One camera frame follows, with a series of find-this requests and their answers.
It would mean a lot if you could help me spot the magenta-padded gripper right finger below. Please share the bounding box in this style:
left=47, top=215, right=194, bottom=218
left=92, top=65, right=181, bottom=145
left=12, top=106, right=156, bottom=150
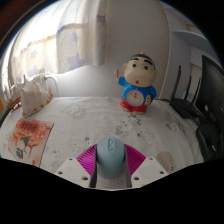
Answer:
left=123, top=144, right=169, bottom=188

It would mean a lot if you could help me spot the large white conch shell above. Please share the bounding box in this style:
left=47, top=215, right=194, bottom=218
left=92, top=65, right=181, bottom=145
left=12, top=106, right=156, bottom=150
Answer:
left=15, top=73, right=54, bottom=118

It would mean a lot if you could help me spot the light blue computer mouse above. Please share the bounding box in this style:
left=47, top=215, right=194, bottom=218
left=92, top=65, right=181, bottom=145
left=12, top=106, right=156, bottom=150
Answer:
left=95, top=137, right=128, bottom=180

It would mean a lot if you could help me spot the white printed tablecloth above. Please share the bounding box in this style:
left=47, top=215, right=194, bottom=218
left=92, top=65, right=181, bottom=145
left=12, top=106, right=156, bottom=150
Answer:
left=0, top=96, right=205, bottom=190

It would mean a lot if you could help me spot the black keyboard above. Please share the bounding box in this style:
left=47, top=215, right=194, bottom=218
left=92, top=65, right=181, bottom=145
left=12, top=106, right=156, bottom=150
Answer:
left=0, top=105, right=11, bottom=128

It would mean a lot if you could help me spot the red cartoon print mouse pad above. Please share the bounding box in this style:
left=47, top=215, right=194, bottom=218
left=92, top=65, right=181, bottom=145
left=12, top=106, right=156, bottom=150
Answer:
left=7, top=118, right=55, bottom=168

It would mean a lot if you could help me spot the white star print curtain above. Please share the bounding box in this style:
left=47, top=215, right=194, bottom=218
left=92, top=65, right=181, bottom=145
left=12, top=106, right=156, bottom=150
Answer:
left=6, top=0, right=108, bottom=88

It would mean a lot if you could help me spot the black monitor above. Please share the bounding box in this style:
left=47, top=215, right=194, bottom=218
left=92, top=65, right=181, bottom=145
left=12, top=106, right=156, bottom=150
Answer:
left=194, top=54, right=224, bottom=124

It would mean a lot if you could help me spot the cartoon boy figurine clock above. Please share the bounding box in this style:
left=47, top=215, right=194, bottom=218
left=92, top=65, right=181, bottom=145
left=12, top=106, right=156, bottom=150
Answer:
left=114, top=52, right=158, bottom=115

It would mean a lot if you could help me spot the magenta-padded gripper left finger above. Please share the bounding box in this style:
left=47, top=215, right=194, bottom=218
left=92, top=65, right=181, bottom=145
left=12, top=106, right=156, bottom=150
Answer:
left=54, top=144, right=99, bottom=189

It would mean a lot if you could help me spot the white wall shelf unit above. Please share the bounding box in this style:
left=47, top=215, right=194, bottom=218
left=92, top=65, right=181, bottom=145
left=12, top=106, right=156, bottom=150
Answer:
left=163, top=3, right=224, bottom=68

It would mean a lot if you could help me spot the black box device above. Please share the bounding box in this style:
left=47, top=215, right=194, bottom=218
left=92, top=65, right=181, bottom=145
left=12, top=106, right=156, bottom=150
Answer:
left=195, top=121, right=224, bottom=163

